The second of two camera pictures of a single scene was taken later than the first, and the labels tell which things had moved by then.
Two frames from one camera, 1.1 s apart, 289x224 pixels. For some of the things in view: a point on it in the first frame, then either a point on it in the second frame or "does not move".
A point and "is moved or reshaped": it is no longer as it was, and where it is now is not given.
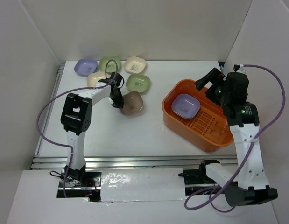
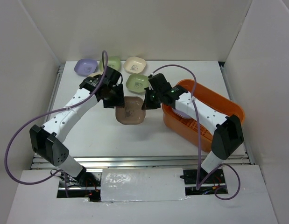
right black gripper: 216,77 to 147,104
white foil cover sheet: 142,185 does not move
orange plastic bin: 193,114 does not move
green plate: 138,82 does not move
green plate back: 111,66 does not move
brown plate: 133,103 is moved or reshaped
